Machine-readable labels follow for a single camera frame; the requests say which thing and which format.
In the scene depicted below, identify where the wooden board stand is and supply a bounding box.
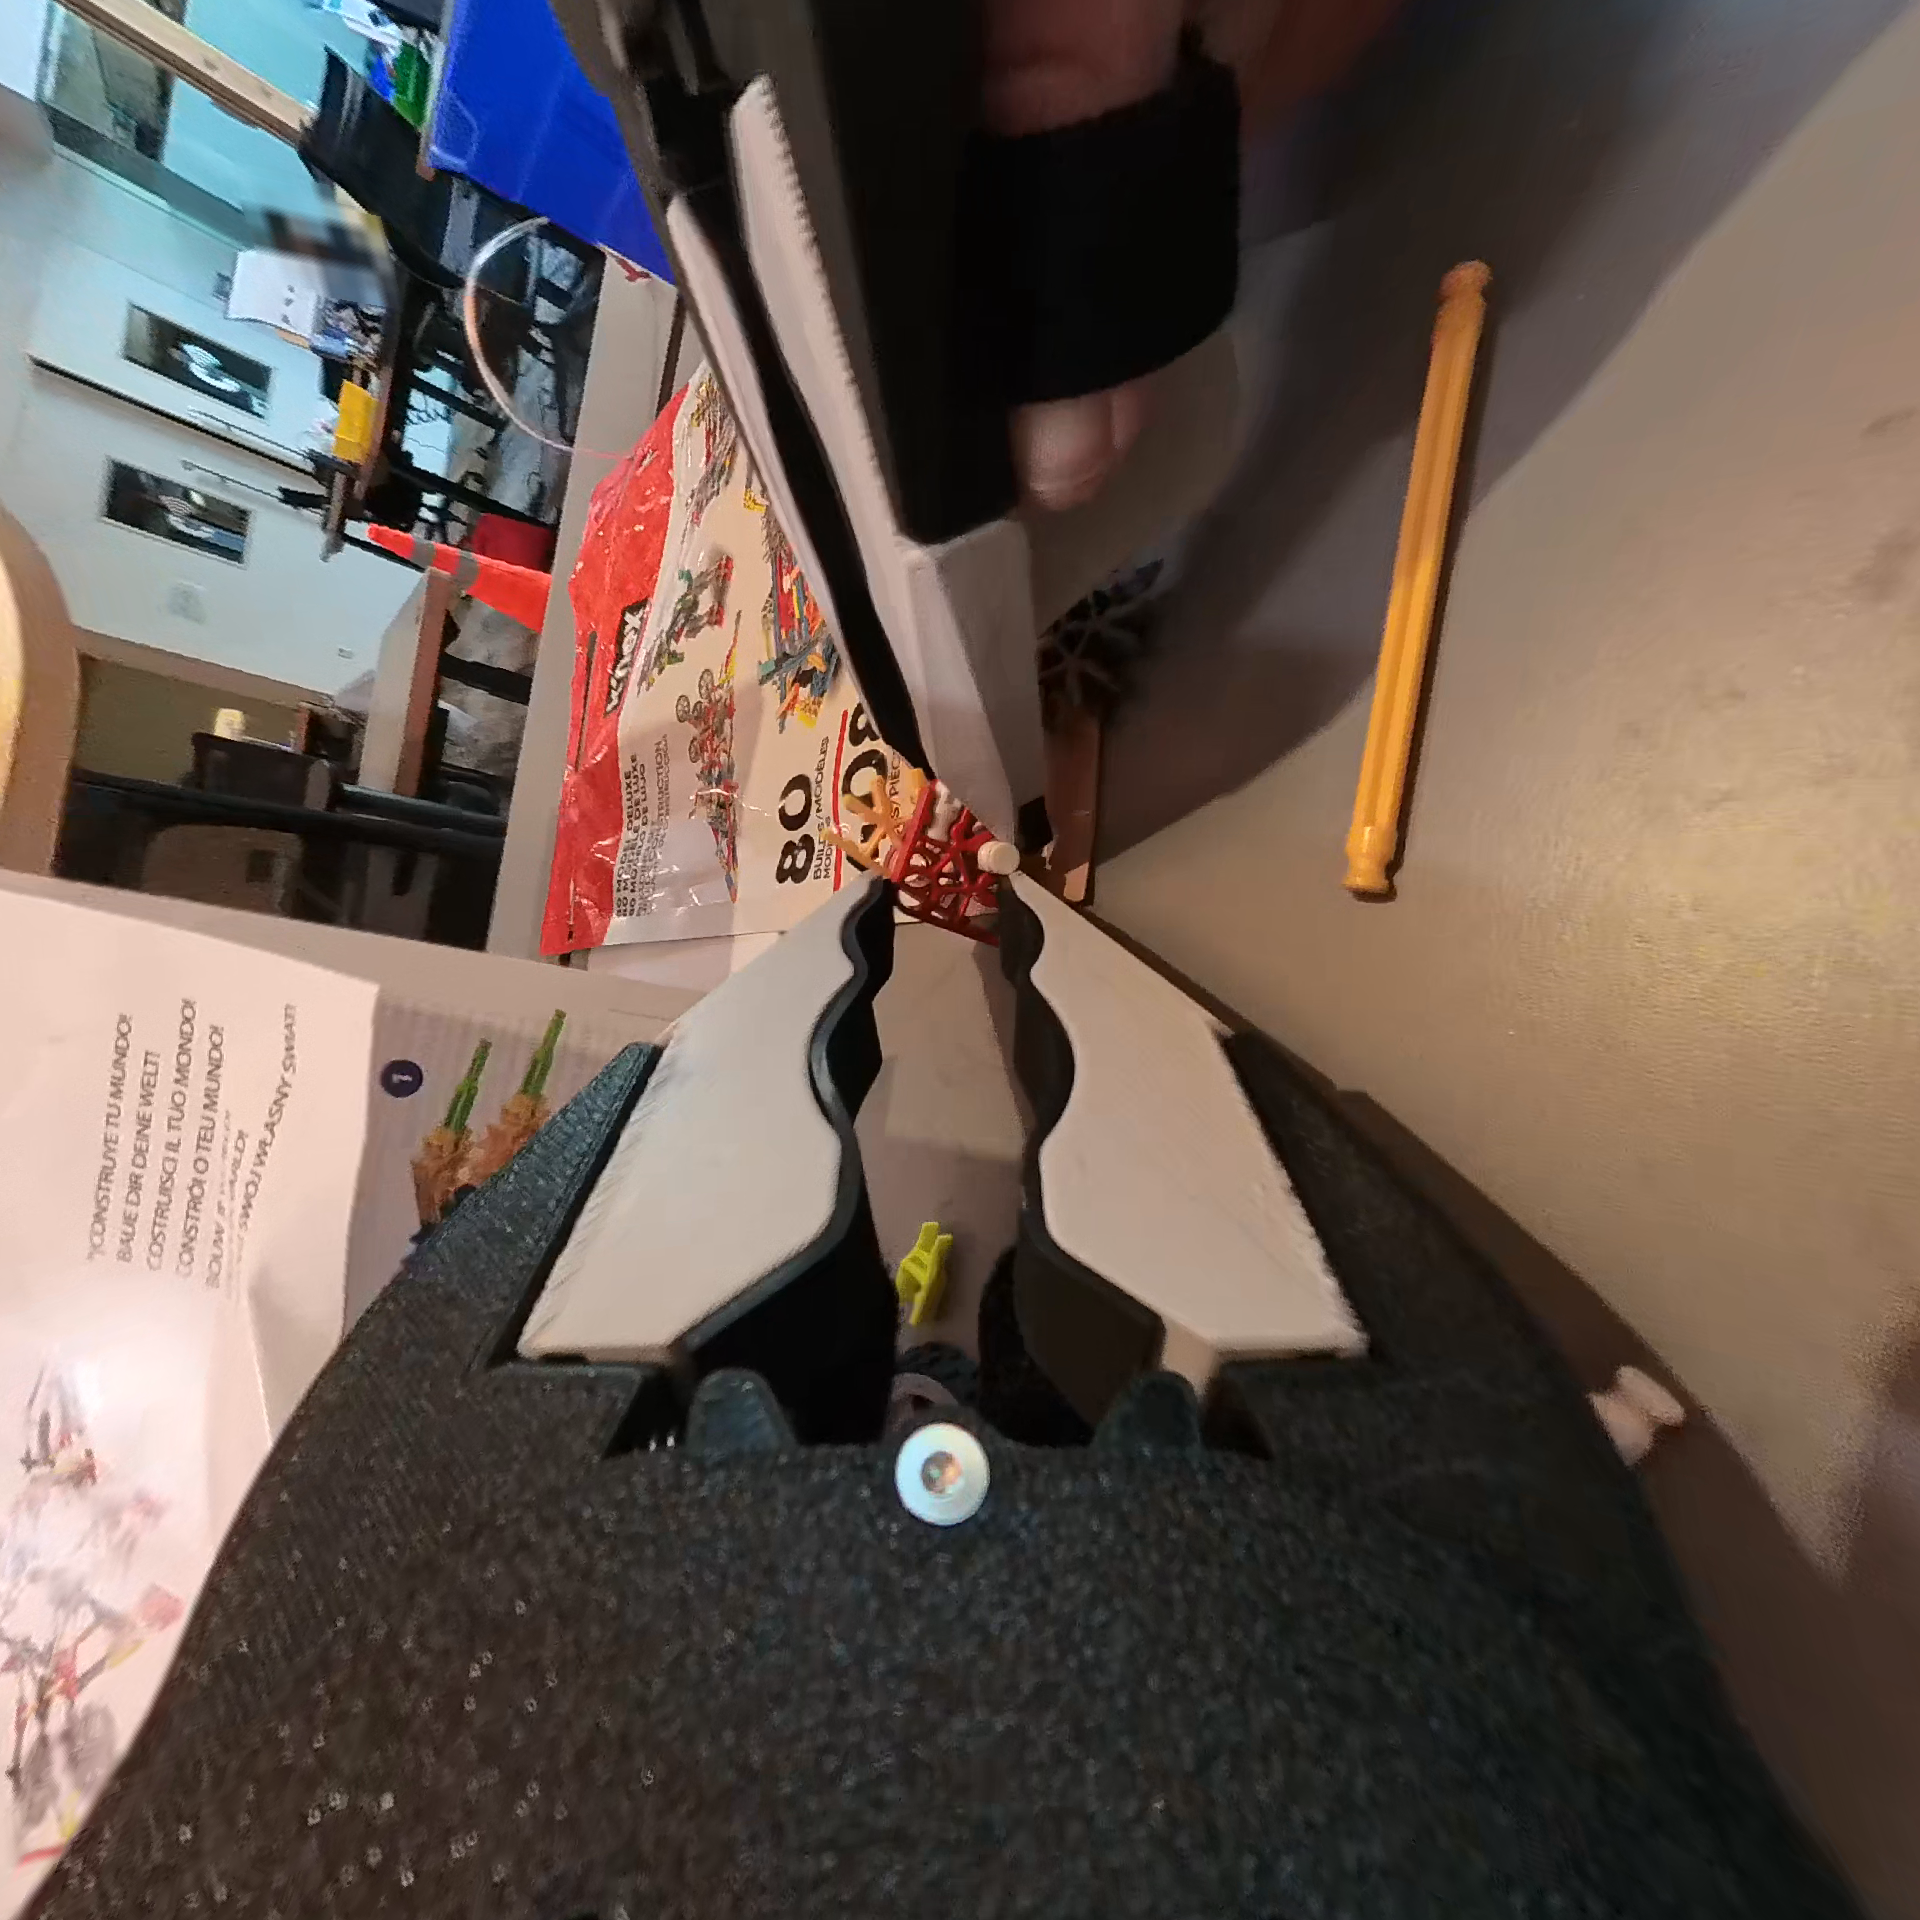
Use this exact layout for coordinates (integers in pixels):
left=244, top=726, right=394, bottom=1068
left=0, top=510, right=85, bottom=875

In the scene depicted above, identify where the connector assembly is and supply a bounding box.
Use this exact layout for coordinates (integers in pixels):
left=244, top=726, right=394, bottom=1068
left=836, top=786, right=1023, bottom=888

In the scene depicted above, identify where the blue plastic bin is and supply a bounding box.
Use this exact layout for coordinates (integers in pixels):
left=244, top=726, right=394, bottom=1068
left=428, top=0, right=677, bottom=288

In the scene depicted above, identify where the building instruction sheet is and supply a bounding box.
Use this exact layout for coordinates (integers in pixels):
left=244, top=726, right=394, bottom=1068
left=0, top=872, right=706, bottom=1878

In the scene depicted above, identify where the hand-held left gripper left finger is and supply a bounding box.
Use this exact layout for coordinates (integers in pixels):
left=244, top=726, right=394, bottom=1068
left=517, top=878, right=897, bottom=1367

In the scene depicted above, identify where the small black wheel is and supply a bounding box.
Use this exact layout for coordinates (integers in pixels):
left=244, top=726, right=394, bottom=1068
left=887, top=1342, right=981, bottom=1424

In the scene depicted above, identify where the colourful toy packaging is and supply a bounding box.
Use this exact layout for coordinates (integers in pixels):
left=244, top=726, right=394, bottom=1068
left=463, top=218, right=961, bottom=963

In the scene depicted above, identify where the orange traffic cone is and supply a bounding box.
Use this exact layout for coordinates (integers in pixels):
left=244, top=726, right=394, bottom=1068
left=368, top=521, right=558, bottom=636

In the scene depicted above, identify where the dark snowflake connector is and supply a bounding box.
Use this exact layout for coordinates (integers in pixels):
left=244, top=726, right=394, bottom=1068
left=1036, top=563, right=1168, bottom=712

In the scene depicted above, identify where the long yellow rod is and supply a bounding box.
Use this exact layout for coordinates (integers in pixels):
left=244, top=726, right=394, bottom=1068
left=1342, top=264, right=1495, bottom=903

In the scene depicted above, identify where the person's right hand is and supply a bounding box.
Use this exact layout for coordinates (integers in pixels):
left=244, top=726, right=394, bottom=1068
left=976, top=0, right=1412, bottom=514

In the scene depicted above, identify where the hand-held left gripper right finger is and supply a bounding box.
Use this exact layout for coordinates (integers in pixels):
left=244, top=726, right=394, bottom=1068
left=997, top=878, right=1368, bottom=1403

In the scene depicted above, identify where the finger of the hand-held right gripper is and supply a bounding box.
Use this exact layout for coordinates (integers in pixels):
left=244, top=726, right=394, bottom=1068
left=727, top=76, right=1039, bottom=842
left=662, top=195, right=933, bottom=782

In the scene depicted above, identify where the short white spacer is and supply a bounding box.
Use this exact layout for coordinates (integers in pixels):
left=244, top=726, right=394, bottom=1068
left=1590, top=1366, right=1689, bottom=1456

